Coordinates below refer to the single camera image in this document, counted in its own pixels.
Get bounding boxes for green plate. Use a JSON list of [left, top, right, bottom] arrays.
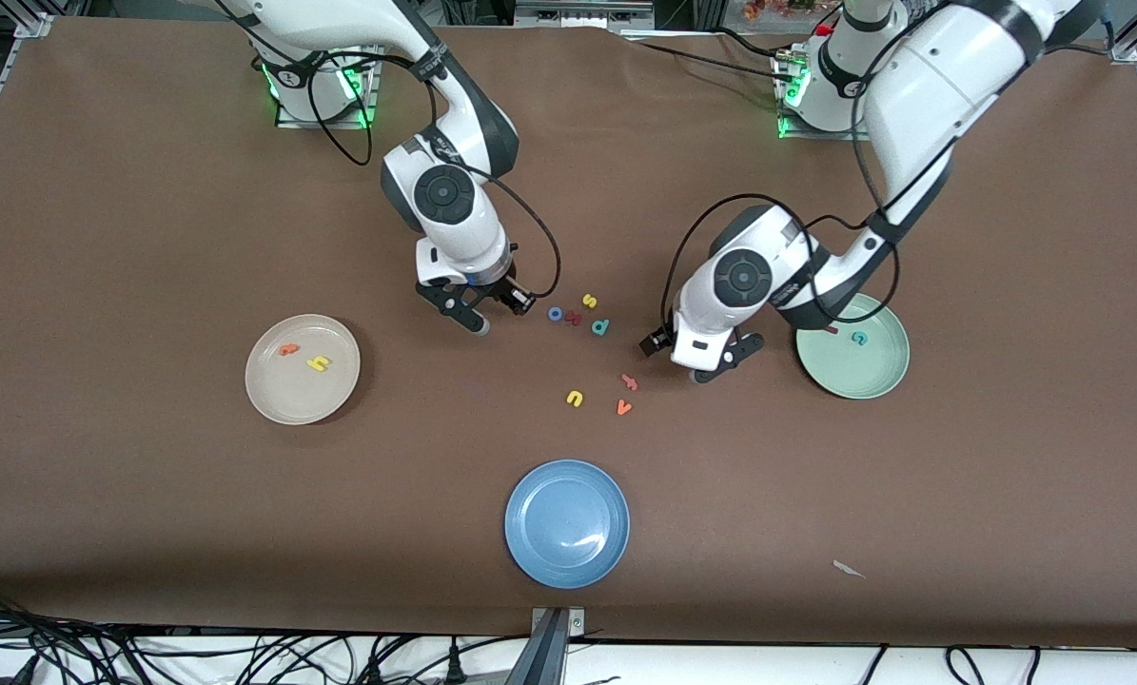
[[796, 293, 912, 401]]

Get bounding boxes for blue plate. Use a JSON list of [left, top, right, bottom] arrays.
[[504, 460, 631, 590]]

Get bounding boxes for beige brown plate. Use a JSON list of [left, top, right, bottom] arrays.
[[245, 314, 362, 426]]

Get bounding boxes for grey metal box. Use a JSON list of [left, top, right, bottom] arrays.
[[516, 0, 655, 29]]

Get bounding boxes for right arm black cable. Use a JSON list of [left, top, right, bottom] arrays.
[[216, 0, 563, 300]]

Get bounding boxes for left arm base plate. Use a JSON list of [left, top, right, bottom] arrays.
[[779, 57, 869, 142]]

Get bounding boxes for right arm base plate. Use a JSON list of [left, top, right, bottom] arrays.
[[276, 43, 380, 130]]

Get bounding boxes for black table cable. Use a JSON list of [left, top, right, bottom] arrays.
[[625, 29, 802, 87]]

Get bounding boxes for metal camera stand bracket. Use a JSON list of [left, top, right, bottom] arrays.
[[530, 607, 586, 685]]

